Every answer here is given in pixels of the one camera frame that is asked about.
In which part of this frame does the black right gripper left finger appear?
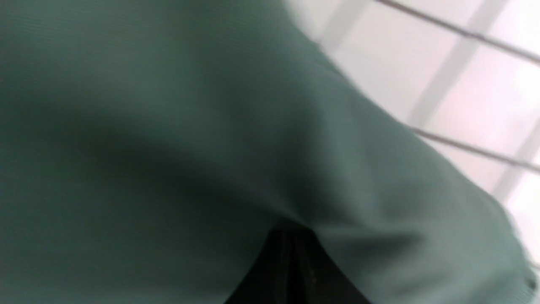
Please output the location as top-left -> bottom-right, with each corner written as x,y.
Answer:
226,230 -> 292,304

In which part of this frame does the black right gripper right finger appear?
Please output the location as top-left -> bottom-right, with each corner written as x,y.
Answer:
291,230 -> 369,304

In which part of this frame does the green long sleeve shirt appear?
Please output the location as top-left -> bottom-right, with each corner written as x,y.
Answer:
1,0 -> 538,304

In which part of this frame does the white grid tablecloth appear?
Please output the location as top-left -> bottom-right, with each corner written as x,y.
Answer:
288,0 -> 540,268

